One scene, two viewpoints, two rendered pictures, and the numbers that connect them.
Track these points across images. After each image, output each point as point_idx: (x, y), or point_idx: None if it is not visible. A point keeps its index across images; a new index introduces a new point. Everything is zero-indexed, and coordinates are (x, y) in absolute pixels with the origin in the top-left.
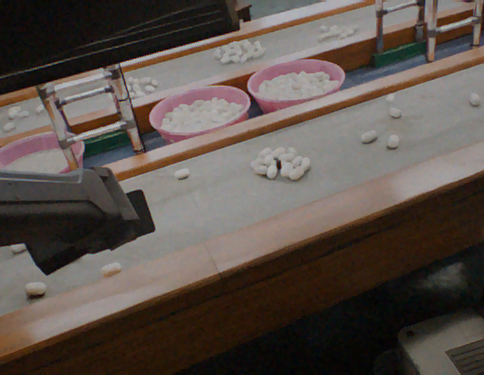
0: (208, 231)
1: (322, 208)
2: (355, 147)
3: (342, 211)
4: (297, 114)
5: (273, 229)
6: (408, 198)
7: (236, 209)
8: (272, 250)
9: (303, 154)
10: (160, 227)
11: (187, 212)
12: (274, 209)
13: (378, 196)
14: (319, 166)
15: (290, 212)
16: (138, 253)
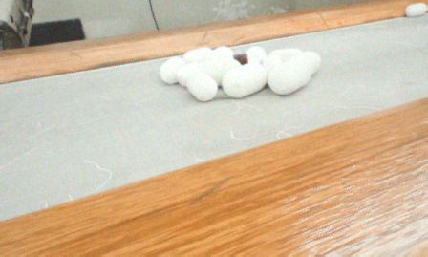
0: (331, 33)
1: (173, 32)
2: (4, 117)
3: (151, 32)
4: (74, 200)
5: (237, 22)
6: (62, 42)
7: (306, 44)
8: (236, 19)
9: (169, 102)
10: (417, 28)
11: (394, 35)
12: (243, 49)
13: (96, 40)
14: (143, 84)
15: (216, 27)
16: (408, 21)
